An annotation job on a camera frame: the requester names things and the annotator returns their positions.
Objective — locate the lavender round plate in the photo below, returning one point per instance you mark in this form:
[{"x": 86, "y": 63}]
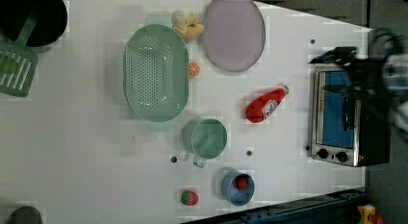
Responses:
[{"x": 235, "y": 34}]

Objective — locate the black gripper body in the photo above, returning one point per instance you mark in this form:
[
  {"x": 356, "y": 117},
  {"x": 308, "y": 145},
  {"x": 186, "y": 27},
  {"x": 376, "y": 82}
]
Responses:
[{"x": 366, "y": 78}]

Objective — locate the grey round object corner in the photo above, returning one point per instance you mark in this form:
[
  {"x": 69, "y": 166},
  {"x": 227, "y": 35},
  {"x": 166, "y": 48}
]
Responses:
[{"x": 25, "y": 215}]

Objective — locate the green measuring cup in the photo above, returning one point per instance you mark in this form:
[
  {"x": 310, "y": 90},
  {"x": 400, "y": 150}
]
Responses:
[{"x": 205, "y": 138}]

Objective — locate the red plush ketchup bottle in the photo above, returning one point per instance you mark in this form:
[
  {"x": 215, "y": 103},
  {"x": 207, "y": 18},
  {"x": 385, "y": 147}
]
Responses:
[{"x": 262, "y": 108}]

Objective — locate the yellow plush banana toy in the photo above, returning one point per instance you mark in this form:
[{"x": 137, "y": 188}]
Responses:
[{"x": 186, "y": 25}]

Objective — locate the small red toy in cup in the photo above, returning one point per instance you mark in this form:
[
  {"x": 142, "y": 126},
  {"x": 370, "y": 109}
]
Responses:
[{"x": 241, "y": 183}]

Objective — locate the orange slice toy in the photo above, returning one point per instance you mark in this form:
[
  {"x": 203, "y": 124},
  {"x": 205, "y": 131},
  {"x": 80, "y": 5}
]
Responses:
[{"x": 194, "y": 69}]

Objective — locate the strawberry toy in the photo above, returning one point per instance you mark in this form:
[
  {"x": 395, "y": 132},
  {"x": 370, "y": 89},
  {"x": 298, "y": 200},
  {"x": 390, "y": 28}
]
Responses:
[{"x": 189, "y": 198}]

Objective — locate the silver black toaster oven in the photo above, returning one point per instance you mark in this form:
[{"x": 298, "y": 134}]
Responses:
[{"x": 347, "y": 131}]

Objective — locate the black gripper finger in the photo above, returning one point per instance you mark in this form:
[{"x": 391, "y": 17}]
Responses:
[
  {"x": 337, "y": 55},
  {"x": 341, "y": 89}
]

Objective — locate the blue cup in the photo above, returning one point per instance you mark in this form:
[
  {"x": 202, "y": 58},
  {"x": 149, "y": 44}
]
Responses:
[{"x": 230, "y": 192}]

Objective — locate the yellow orange clamp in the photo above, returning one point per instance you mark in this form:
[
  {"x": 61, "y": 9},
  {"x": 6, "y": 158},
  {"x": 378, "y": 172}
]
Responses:
[{"x": 369, "y": 215}]

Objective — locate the black utensil holder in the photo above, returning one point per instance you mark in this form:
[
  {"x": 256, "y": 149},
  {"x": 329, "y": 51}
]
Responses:
[{"x": 50, "y": 20}]

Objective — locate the green perforated colander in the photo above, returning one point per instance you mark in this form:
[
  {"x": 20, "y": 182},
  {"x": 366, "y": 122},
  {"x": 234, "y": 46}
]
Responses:
[{"x": 155, "y": 68}]

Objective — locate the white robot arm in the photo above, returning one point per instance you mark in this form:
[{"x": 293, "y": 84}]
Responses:
[{"x": 394, "y": 75}]

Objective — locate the blue metal frame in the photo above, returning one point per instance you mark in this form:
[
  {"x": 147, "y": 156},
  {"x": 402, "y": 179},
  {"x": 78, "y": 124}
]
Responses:
[{"x": 333, "y": 208}]

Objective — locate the green slotted spatula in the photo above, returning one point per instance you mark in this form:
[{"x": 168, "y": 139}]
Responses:
[{"x": 18, "y": 62}]

